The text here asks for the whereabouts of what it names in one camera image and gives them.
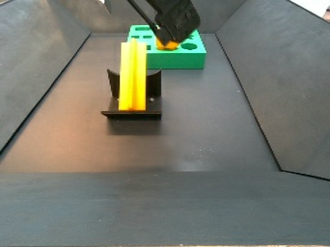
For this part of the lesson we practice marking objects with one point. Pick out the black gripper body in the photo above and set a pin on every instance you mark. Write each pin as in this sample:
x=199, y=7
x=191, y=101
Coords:
x=176, y=19

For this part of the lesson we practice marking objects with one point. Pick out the yellow star prism object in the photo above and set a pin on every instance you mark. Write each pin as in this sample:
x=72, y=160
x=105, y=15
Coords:
x=132, y=76

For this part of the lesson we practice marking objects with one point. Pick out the green shape sorter board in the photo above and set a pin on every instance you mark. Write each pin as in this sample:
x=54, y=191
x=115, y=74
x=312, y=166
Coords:
x=185, y=57

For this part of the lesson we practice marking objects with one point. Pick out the black curved fixture stand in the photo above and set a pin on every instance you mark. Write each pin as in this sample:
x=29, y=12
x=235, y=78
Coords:
x=153, y=110

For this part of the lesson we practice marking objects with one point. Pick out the yellow wedge block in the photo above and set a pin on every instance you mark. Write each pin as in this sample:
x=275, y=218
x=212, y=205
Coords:
x=169, y=46

